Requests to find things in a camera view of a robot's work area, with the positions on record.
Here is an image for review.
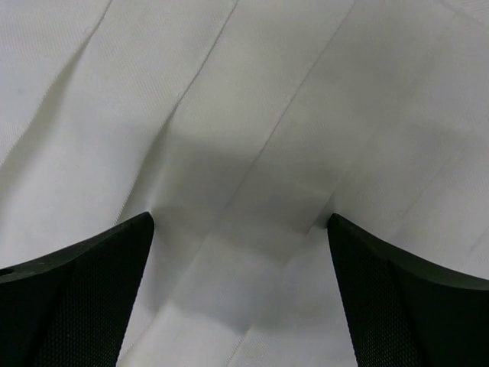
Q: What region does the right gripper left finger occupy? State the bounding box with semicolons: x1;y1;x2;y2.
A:
1;213;154;366

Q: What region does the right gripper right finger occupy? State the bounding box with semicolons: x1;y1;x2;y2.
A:
327;214;488;366

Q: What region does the white pleated skirt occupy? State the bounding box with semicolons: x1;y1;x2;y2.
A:
1;1;488;366

